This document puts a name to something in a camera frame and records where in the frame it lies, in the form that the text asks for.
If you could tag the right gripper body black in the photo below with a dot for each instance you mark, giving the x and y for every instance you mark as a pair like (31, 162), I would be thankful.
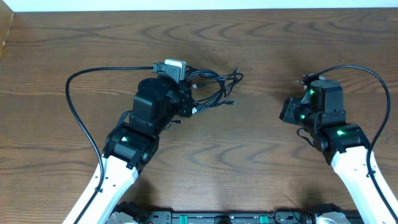
(296, 112)

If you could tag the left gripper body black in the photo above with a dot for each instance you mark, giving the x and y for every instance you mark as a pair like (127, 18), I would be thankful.
(183, 105)

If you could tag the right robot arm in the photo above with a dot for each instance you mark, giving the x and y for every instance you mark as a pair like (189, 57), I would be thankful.
(344, 146)

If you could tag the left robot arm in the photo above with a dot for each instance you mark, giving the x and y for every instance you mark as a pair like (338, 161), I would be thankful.
(131, 145)

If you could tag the wooden side panel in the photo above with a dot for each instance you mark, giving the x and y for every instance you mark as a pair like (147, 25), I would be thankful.
(6, 19)

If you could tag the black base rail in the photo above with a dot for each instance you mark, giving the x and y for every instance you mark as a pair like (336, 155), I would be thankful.
(279, 216)

